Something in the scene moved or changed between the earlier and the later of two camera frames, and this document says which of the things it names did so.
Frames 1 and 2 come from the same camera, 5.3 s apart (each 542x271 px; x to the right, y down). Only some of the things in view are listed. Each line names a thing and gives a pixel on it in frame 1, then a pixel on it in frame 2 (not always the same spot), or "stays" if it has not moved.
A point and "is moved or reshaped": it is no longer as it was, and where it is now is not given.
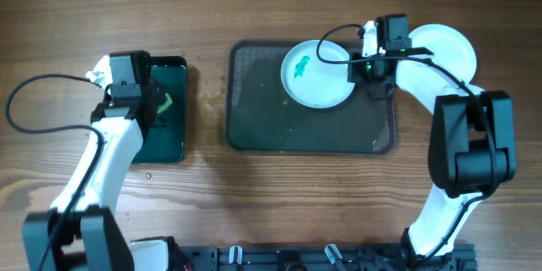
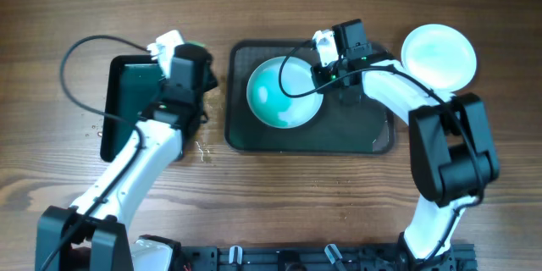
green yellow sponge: x=166 y=104 is moved or reshaped
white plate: x=450 y=49 stays
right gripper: x=365 y=74 to x=323 y=73
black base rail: x=321 y=258 stays
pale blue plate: x=312 y=83 is moved or reshaped
